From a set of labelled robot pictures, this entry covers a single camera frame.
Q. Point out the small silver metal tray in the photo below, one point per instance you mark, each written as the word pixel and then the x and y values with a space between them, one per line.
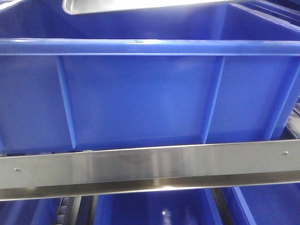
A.
pixel 80 7

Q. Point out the large blue plastic box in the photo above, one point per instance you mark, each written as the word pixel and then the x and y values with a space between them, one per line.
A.
pixel 170 76

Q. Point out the blue bin lower centre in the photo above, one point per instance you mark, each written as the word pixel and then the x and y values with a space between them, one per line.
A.
pixel 180 207

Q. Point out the blue bin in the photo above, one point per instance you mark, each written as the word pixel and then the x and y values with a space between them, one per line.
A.
pixel 264 205
pixel 180 207

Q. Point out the blue bin lower right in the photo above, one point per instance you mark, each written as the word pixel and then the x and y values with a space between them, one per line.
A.
pixel 264 205

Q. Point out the steel shelf front rail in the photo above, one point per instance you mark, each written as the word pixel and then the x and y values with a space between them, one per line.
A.
pixel 149 169

